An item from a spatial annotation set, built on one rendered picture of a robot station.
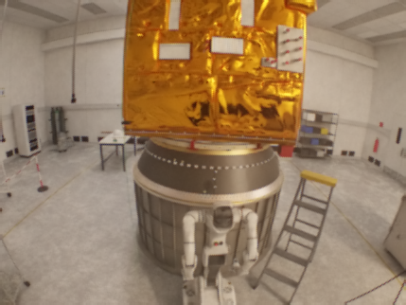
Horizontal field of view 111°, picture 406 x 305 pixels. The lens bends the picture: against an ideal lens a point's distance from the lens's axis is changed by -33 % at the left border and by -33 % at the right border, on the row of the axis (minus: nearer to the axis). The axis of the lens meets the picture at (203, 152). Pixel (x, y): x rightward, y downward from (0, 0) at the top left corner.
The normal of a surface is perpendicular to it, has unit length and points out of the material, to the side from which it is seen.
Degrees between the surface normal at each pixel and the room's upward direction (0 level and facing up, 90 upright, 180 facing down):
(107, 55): 90
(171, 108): 89
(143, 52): 92
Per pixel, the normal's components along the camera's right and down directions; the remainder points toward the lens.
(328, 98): -0.03, 0.29
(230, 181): 0.19, -0.18
